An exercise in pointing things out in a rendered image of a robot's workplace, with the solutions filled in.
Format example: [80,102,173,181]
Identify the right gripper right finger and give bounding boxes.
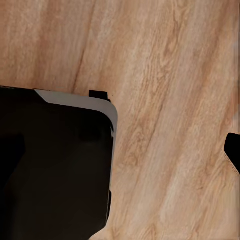
[224,133,240,173]

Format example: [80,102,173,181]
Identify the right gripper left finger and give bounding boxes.
[0,133,26,193]

